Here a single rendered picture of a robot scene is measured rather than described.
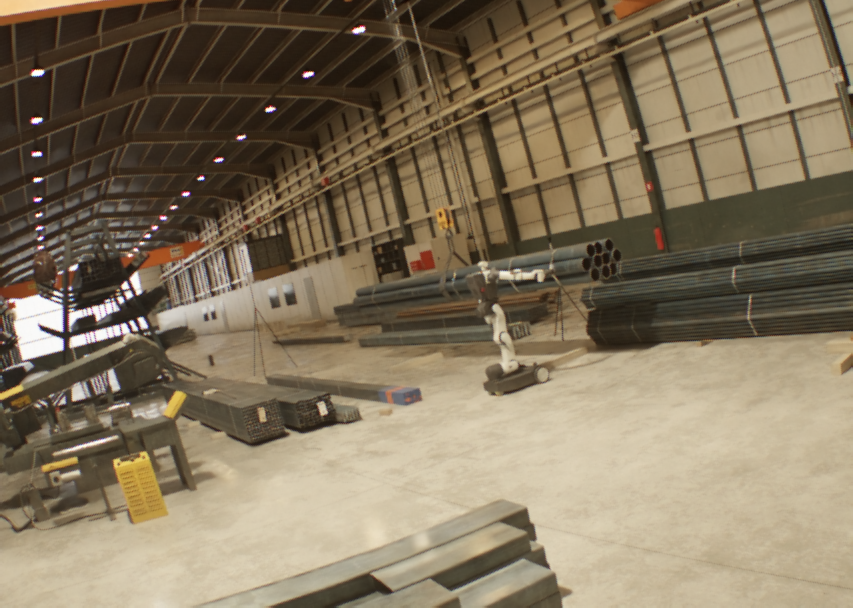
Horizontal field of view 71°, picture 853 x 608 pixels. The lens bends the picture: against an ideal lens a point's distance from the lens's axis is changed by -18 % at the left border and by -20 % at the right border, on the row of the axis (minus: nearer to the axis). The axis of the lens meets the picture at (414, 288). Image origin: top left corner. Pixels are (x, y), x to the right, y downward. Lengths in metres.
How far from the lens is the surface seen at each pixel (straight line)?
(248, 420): 8.79
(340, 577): 3.09
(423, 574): 2.92
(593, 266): 8.18
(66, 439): 8.61
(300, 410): 8.76
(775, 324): 7.95
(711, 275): 8.47
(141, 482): 6.60
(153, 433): 7.20
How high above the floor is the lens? 1.73
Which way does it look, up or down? 2 degrees down
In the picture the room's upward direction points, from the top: 14 degrees counter-clockwise
